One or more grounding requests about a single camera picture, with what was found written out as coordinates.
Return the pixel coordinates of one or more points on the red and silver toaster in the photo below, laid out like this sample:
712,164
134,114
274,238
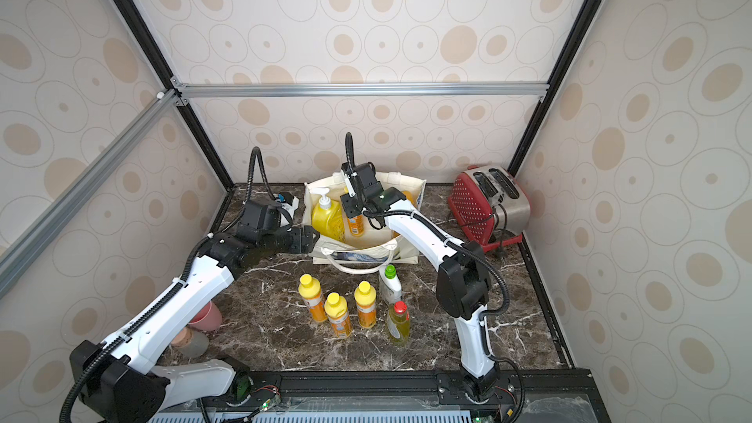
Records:
490,207

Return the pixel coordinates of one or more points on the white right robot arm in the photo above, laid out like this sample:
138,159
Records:
469,288

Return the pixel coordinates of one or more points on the silver left side rail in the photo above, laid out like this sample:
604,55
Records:
32,243

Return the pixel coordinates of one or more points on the cream starry night tote bag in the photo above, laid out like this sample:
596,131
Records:
375,247

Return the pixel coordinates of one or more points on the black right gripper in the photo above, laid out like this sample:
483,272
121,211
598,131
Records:
352,206

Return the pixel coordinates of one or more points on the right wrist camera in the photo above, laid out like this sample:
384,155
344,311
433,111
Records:
362,181

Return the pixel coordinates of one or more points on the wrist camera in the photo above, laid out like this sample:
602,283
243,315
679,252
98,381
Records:
362,181
267,217

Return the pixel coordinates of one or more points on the orange bottle yellow cap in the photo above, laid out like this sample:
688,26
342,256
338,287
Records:
311,292
337,311
356,226
365,297

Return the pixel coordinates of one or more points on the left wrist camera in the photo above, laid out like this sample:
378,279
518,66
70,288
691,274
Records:
267,217

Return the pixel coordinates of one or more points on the silver horizontal back rail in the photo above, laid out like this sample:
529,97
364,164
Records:
349,90

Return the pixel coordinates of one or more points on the black base frame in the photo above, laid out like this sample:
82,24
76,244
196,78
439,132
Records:
559,395

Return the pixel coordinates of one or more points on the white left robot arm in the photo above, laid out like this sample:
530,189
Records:
119,378

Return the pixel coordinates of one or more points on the orange pump dish soap bottle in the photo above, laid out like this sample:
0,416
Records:
409,198

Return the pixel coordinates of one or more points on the pink cup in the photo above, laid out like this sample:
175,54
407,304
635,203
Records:
209,319

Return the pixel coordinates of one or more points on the white bottle green cap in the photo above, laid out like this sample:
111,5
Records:
390,289

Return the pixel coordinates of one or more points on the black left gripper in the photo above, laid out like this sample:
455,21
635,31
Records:
301,243

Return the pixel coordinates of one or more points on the yellow pump dish soap bottle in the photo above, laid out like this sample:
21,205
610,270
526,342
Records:
327,215

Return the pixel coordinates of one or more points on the yellow-green bottle red cap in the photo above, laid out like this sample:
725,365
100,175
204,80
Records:
398,323

